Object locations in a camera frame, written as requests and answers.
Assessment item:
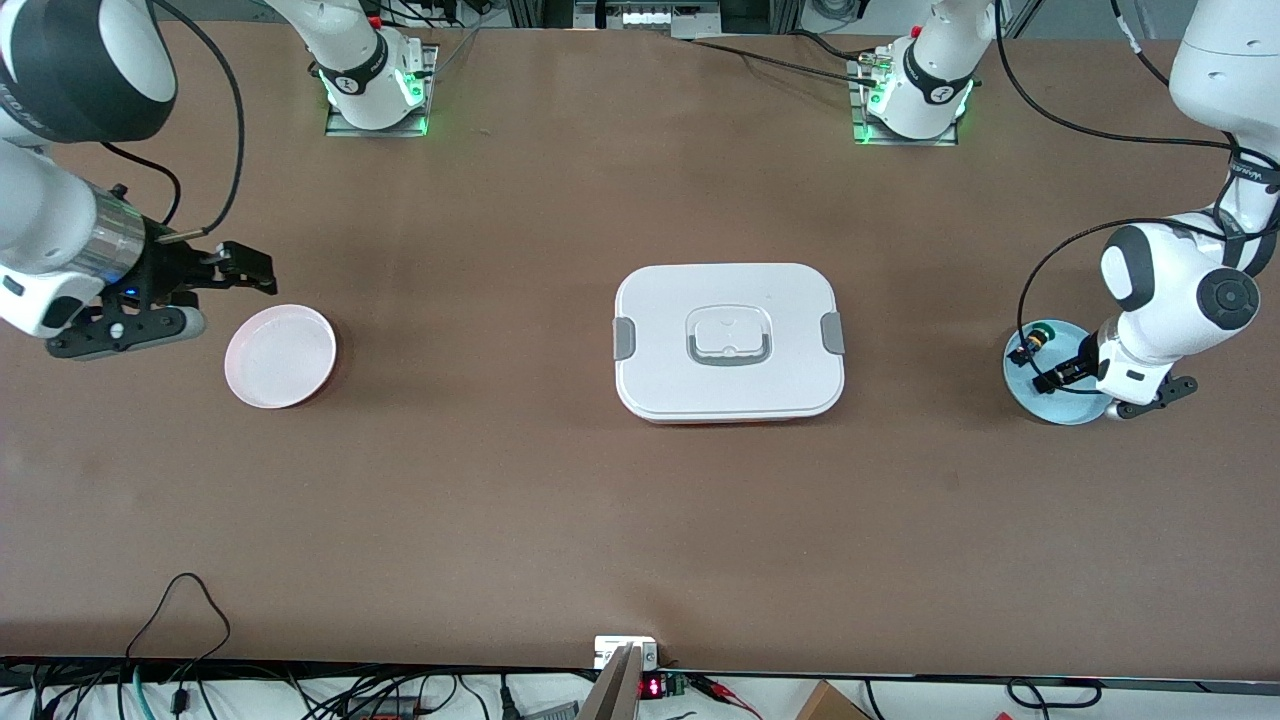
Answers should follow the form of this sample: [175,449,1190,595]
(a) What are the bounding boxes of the light blue round plate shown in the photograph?
[1003,320,1116,426]

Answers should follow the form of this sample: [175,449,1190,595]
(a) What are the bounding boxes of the pink round plate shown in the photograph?
[224,304,338,410]

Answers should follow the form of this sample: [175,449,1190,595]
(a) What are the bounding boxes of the white lunch box grey clips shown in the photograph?
[613,263,846,425]

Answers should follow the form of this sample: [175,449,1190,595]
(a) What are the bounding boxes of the brown cardboard box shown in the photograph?
[795,680,871,720]

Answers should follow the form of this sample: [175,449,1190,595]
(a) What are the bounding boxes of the red black clip leads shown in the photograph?
[690,674,763,720]

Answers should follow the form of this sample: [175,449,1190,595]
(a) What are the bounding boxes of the white power strip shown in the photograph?
[573,0,723,39]

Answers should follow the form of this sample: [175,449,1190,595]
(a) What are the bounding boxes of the green push button switch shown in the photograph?
[1008,322,1058,367]

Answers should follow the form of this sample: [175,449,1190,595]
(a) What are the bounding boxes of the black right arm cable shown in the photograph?
[98,0,247,241]

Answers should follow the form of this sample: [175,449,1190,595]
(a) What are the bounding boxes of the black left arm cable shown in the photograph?
[995,0,1280,396]

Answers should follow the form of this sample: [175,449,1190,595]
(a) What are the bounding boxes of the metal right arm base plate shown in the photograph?
[325,44,439,138]

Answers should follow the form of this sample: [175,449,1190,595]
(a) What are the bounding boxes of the thin black cable loop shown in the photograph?
[125,573,233,666]

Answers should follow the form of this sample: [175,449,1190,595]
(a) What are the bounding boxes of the flat black cable loop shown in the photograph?
[1005,678,1103,711]

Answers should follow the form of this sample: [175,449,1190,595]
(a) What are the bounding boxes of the black cable behind arm bases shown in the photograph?
[690,38,883,87]

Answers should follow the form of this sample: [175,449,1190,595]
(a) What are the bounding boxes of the white mounting bracket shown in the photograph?
[594,636,659,669]

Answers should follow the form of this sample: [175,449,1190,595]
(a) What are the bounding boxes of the grey aluminium camera bar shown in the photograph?
[578,645,643,720]

